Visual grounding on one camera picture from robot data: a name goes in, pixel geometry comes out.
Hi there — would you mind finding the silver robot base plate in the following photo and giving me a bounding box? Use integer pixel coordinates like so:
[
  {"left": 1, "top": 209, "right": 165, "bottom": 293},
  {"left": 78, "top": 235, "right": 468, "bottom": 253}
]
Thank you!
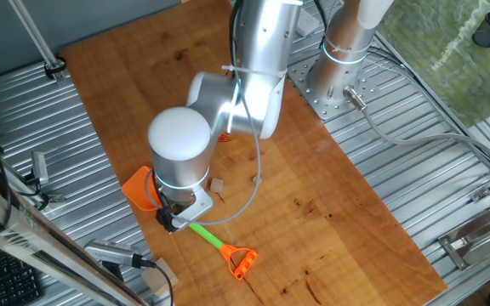
[{"left": 287, "top": 53, "right": 380, "bottom": 121}]

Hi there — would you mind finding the black usb cable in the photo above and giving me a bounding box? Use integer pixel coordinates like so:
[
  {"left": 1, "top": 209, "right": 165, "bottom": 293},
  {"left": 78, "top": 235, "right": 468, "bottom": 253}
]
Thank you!
[{"left": 132, "top": 254, "right": 174, "bottom": 306}]

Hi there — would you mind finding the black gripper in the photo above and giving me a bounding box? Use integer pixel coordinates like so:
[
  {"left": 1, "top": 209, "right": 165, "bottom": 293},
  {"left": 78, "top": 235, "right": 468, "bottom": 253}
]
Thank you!
[{"left": 168, "top": 198, "right": 196, "bottom": 217}]

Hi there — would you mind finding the small silver corner bracket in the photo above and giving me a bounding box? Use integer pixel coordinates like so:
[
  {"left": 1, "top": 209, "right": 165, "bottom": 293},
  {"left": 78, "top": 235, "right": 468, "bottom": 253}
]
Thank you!
[{"left": 469, "top": 185, "right": 490, "bottom": 203}]

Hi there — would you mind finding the grey base cable with connector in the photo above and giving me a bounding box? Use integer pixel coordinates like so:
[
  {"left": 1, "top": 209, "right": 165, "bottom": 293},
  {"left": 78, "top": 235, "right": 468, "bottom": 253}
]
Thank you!
[{"left": 342, "top": 84, "right": 490, "bottom": 173}]

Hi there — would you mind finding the silver metal bracket plate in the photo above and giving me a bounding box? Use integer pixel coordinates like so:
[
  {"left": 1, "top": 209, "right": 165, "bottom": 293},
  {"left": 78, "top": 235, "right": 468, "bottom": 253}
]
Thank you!
[{"left": 438, "top": 210, "right": 490, "bottom": 271}]

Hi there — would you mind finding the shiny silver frame bar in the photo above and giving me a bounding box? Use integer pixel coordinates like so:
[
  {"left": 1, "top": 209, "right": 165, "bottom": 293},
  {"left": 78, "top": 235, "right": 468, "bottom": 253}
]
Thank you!
[{"left": 0, "top": 173, "right": 148, "bottom": 306}]

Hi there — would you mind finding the brown wooden board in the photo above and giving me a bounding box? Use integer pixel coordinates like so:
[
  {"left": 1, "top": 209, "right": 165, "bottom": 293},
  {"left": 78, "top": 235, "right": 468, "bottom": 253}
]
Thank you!
[{"left": 60, "top": 0, "right": 448, "bottom": 306}]

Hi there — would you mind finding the black pole strap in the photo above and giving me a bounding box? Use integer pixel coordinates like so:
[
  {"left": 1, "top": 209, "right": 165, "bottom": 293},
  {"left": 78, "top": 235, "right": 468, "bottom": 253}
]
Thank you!
[{"left": 43, "top": 54, "right": 67, "bottom": 80}]

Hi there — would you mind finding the silver ribbed camera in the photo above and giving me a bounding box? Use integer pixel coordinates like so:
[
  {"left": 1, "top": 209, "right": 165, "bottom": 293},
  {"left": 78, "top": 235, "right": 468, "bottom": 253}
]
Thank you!
[{"left": 83, "top": 239, "right": 144, "bottom": 269}]

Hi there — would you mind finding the black keyboard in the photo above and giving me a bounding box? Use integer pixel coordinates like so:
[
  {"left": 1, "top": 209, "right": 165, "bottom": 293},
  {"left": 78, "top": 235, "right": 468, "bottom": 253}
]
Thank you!
[{"left": 0, "top": 241, "right": 44, "bottom": 306}]

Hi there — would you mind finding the orange green toy shovel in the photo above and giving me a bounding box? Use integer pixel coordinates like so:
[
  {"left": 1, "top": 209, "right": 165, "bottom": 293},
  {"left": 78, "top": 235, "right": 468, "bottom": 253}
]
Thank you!
[{"left": 121, "top": 165, "right": 259, "bottom": 281}]

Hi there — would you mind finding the silver metal pole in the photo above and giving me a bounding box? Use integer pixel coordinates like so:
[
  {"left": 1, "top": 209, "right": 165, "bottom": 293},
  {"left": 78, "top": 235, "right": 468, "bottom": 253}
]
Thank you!
[{"left": 8, "top": 0, "right": 68, "bottom": 84}]

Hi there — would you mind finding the black camera cable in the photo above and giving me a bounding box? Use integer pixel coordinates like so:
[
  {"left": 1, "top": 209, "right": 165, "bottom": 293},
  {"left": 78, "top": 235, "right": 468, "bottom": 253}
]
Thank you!
[{"left": 154, "top": 0, "right": 242, "bottom": 235}]

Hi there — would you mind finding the small silver camera with clamp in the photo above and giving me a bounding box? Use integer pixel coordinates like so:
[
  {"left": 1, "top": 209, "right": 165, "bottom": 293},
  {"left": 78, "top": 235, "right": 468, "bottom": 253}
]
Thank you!
[{"left": 22, "top": 150, "right": 66, "bottom": 205}]

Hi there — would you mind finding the large wooden block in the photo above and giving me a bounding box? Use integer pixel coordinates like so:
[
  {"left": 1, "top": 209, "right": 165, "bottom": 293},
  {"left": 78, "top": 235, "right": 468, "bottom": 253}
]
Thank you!
[{"left": 140, "top": 258, "right": 180, "bottom": 298}]

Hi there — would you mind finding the black base cable bundle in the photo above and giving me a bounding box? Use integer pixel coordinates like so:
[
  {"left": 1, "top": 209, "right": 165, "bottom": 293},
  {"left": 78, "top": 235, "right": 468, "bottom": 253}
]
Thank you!
[{"left": 312, "top": 0, "right": 331, "bottom": 48}]

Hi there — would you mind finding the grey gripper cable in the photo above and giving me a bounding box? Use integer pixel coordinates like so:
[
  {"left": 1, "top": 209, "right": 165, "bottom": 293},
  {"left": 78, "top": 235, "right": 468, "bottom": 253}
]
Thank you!
[{"left": 144, "top": 42, "right": 263, "bottom": 227}]

